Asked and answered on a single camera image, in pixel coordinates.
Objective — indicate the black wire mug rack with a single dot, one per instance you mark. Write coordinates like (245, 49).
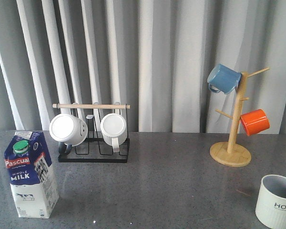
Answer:
(93, 148)

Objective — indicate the wooden mug tree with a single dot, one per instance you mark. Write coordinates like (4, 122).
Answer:
(230, 153)

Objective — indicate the grey pleated curtain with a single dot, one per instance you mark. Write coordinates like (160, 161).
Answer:
(154, 55)

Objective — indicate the orange enamel mug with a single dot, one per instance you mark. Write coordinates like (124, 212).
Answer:
(254, 122)

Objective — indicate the white HOME mug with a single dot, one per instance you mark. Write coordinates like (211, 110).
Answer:
(271, 203)

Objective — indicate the blue white milk carton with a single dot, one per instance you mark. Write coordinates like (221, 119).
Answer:
(32, 180)

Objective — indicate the white ribbed mug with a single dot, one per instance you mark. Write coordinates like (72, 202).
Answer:
(114, 130)

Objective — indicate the white smiley face mug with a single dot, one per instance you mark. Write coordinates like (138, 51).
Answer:
(69, 131)

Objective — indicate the blue enamel mug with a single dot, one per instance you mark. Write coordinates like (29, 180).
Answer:
(223, 79)

